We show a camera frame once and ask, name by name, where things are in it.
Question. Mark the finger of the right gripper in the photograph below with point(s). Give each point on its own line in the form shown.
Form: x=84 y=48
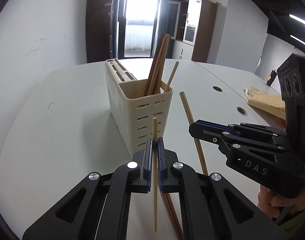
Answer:
x=206 y=131
x=227 y=140

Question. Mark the dark blue curtain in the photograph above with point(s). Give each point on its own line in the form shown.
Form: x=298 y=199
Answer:
x=168 y=21

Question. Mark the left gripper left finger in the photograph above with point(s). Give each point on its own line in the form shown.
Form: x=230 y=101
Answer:
x=98 y=206

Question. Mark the reddish brown chopstick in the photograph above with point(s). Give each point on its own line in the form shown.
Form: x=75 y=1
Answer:
x=167 y=201
x=174 y=218

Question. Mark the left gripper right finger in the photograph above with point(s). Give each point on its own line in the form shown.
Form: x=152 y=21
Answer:
x=211 y=207

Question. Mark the table cable grommet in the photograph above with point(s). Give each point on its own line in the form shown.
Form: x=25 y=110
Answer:
x=241 y=111
x=218 y=89

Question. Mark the balcony glass door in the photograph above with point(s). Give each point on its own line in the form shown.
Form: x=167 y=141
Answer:
x=136 y=28

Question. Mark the ceiling light strip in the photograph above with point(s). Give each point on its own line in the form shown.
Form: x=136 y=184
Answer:
x=297 y=18

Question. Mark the brown white glass cabinet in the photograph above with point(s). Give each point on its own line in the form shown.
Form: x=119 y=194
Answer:
x=195 y=30

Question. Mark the dark brown tall cabinet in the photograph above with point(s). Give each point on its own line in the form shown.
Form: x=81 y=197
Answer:
x=98 y=30

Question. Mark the light bamboo chopstick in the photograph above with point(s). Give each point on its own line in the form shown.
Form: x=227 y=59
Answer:
x=196 y=139

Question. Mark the dark brown curved chopstick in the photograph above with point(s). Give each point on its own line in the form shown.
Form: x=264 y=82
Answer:
x=156 y=79

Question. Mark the cream white chopstick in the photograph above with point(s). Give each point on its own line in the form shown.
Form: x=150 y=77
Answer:
x=154 y=171

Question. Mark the cream utensil holder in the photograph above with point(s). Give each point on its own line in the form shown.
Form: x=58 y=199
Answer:
x=132 y=111

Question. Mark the person's right hand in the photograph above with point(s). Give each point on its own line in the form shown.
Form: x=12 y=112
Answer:
x=268 y=202

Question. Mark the brown paper bag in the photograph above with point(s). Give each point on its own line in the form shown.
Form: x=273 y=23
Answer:
x=270 y=103

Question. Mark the small black yellow device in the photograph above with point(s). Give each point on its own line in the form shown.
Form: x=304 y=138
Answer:
x=271 y=77

